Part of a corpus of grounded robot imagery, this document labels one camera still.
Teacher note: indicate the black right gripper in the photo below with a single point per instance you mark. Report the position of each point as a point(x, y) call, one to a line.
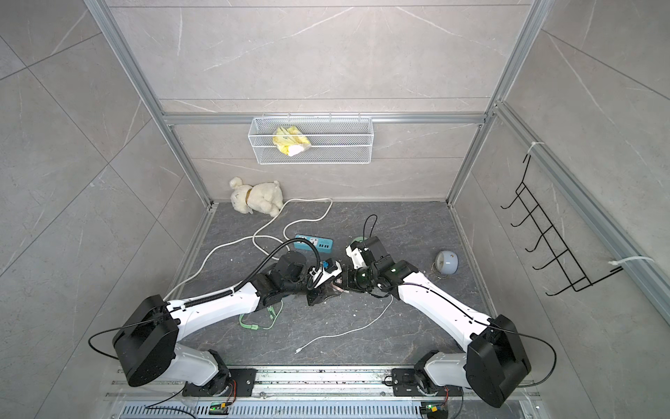
point(347, 279)

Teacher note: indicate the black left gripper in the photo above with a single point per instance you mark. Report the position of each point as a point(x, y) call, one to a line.
point(318, 297)

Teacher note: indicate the teal power strip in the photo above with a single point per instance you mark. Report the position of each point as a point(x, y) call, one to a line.
point(322, 244)

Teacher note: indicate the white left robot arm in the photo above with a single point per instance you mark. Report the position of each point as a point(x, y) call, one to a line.
point(148, 345)

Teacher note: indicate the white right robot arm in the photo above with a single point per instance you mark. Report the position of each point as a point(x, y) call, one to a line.
point(493, 362)

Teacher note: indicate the grey round alarm clock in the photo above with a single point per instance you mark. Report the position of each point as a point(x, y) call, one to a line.
point(446, 262)

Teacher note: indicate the cream plush toy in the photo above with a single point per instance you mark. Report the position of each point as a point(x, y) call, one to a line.
point(265, 198)

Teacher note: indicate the yellow crumpled bag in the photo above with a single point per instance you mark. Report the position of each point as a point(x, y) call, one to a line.
point(290, 141)

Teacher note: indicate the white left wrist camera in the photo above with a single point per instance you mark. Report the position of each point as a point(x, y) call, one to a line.
point(329, 269)

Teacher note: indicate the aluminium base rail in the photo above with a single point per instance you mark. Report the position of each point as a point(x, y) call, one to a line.
point(312, 392)

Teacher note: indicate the white wire mesh basket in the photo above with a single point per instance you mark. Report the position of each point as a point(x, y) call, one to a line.
point(335, 140)

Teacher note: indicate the black wall hook rack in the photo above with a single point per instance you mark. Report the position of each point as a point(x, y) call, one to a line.
point(551, 239)

